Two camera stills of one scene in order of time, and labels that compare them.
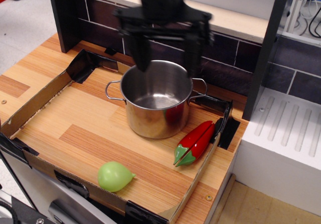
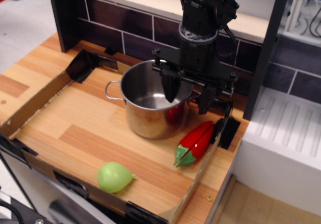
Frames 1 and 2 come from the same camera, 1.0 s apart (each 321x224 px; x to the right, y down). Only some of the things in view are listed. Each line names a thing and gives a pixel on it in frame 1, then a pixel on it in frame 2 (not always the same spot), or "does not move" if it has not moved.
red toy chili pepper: (193, 143) does not move
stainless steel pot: (157, 99) does not move
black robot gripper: (163, 15) to (195, 60)
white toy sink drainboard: (280, 152) does not move
